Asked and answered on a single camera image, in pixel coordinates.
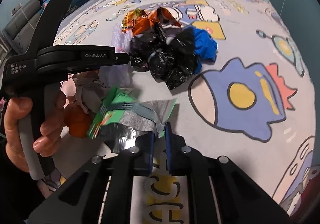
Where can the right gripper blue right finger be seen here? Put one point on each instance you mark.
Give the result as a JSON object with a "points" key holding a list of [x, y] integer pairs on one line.
{"points": [[168, 138]]}

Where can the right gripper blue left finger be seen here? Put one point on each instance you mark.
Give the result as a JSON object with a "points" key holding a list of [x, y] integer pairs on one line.
{"points": [[149, 151]]}

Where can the green silver snack wrapper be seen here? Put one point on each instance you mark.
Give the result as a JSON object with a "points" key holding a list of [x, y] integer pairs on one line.
{"points": [[121, 118]]}

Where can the purple foam fruit net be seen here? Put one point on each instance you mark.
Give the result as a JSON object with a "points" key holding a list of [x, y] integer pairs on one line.
{"points": [[118, 74]]}

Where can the person's left hand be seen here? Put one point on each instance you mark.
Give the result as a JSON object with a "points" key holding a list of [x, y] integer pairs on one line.
{"points": [[50, 139]]}

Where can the grey upholstered headboard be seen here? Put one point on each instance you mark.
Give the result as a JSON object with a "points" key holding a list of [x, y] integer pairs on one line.
{"points": [[17, 30]]}

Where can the orange peel front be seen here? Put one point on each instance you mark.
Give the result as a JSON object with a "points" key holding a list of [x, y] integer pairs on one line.
{"points": [[77, 121]]}

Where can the cartoon space print bedsheet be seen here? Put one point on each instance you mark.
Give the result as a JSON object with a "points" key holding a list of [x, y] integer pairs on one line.
{"points": [[253, 104]]}

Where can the orange snack wrapper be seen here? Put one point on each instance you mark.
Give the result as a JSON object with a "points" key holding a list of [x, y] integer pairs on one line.
{"points": [[140, 20]]}

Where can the wall power socket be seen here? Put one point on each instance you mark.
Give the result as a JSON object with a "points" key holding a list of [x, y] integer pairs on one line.
{"points": [[14, 10]]}

